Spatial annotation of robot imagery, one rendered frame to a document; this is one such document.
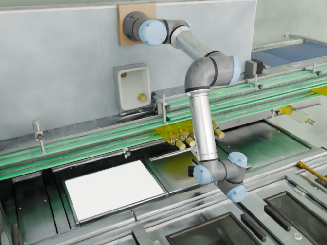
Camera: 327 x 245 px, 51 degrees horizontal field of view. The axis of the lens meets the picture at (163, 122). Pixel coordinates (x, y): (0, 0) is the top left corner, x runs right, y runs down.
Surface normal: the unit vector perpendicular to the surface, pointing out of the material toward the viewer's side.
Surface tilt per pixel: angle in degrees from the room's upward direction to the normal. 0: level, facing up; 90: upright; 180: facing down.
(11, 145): 90
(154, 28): 6
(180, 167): 90
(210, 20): 0
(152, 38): 6
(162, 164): 90
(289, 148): 90
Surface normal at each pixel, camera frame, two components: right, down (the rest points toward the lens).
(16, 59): 0.42, 0.39
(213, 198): -0.04, -0.89
